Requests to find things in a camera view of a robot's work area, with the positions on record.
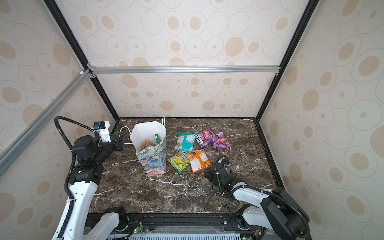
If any silver rear aluminium rail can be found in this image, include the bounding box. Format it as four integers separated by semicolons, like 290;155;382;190
91;65;280;74

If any teal snack packet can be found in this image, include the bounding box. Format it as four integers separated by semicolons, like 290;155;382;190
174;134;196;152

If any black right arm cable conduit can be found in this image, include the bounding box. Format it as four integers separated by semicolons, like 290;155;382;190
214;154;311;239

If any black left corner post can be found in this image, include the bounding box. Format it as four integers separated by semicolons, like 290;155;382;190
44;0;120;122

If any silver left aluminium rail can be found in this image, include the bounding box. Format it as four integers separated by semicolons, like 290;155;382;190
1;70;91;175

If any black corner post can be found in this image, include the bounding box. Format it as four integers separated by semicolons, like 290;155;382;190
255;0;319;123
44;0;120;122

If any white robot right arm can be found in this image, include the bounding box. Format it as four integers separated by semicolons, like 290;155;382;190
205;159;310;240

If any pink candy packet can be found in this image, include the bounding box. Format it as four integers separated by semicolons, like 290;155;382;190
213;131;232;150

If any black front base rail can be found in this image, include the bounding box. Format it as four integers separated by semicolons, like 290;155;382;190
82;211;313;240

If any white floral paper bag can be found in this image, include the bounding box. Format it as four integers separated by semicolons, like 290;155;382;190
121;118;167;177

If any orange snack packet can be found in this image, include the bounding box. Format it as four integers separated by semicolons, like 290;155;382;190
186;150;212;173

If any green Fox's spring tea packet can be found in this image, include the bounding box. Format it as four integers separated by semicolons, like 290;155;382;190
155;134;161;145

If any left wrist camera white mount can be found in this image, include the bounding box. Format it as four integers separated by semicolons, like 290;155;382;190
93;121;111;143

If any silver aluminium rail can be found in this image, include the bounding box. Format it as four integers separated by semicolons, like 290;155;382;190
91;65;280;74
1;70;91;175

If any black right corner post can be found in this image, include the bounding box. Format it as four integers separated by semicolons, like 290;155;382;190
255;0;319;123

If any yellow green snack packet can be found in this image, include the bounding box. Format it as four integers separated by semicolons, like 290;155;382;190
168;151;189;173

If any purple Fox's candy packet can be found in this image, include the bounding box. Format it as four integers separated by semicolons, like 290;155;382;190
196;128;218;148

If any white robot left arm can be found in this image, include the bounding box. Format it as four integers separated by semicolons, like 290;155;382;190
53;133;124;240

